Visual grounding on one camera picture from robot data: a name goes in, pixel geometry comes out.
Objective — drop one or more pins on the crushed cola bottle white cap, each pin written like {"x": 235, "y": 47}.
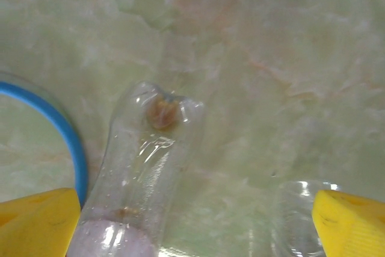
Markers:
{"x": 294, "y": 218}

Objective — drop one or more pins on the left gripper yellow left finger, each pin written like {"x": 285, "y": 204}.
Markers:
{"x": 36, "y": 224}

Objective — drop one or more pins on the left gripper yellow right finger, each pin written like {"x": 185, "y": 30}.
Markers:
{"x": 352, "y": 227}

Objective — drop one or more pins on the cola bottle red cap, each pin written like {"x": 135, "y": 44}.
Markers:
{"x": 144, "y": 160}

